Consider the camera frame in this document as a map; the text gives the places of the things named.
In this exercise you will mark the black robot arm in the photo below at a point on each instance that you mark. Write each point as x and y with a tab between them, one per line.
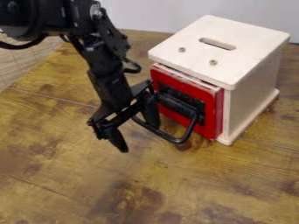
81	22

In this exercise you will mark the red drawer front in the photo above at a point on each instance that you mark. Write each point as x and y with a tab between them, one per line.
182	94

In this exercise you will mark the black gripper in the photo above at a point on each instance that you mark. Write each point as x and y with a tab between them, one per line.
121	104

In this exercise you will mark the white wooden drawer box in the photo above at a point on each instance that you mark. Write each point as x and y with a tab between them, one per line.
234	56

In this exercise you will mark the black metal drawer handle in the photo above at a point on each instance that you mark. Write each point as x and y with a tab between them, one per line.
171	125

